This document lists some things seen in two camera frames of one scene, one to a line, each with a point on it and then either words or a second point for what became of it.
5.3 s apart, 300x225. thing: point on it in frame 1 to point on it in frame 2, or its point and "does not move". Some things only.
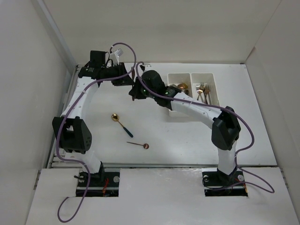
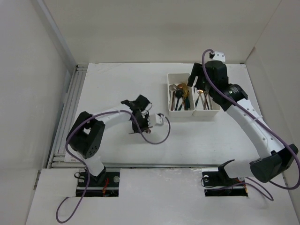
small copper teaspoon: [146, 146] to [148, 131]
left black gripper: [125, 81] to [146, 126]
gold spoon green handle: [116, 117] to [186, 95]
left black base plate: [104, 183] does not move
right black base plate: [216, 183] does not move
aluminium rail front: [160, 165] does not move
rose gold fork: [133, 76] to [206, 93]
